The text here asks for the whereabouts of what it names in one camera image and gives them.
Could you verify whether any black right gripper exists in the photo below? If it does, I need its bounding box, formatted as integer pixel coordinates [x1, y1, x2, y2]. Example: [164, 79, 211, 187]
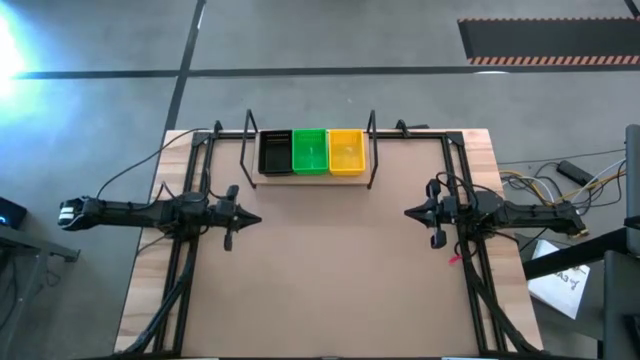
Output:
[403, 178, 459, 250]

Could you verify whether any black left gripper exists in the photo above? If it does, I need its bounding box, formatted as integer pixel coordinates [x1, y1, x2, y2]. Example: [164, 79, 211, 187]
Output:
[214, 184, 262, 252]

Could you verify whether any black plastic slotted basket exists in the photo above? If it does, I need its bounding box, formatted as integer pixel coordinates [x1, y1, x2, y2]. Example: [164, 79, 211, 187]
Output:
[257, 129, 295, 177]

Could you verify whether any green plastic slotted basket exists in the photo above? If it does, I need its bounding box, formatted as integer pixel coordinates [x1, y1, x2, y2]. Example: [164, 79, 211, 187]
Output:
[292, 128, 330, 176]

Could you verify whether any yellow plastic slotted basket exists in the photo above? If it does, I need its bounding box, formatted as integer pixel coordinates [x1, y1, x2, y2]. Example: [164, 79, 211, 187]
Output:
[327, 128, 367, 177]

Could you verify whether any tan table mat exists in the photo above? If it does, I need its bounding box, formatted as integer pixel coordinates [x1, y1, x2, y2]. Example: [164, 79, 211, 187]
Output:
[182, 137, 481, 357]

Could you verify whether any white paper with writing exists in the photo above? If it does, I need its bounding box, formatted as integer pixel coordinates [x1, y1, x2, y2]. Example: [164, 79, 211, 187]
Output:
[527, 239, 592, 321]

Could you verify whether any black power brick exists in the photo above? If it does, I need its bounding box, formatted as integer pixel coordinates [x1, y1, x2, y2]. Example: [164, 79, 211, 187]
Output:
[556, 159, 594, 187]

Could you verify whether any black mat with hazard stripes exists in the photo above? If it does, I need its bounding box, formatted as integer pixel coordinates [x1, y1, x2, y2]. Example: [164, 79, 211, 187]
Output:
[457, 17, 640, 66]

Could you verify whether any grey metal stand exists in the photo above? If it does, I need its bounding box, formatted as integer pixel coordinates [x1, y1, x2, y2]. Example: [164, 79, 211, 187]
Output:
[0, 224, 81, 351]

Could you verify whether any black device with blue light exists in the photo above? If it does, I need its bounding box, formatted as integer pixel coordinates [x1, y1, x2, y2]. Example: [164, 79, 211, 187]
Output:
[0, 196, 29, 230]

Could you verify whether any black aluminium rig frame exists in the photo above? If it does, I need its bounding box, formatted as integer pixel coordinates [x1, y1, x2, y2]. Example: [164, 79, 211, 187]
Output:
[114, 118, 544, 359]

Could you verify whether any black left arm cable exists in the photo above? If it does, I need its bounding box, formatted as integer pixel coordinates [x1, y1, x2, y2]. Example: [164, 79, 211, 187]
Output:
[96, 127, 211, 199]

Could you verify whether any thin black floor cable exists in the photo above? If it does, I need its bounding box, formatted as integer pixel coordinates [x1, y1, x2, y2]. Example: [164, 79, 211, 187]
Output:
[499, 148, 626, 166]

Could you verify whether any white cable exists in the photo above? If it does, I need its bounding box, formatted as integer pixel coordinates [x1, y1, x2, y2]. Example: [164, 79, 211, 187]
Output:
[529, 159, 627, 204]

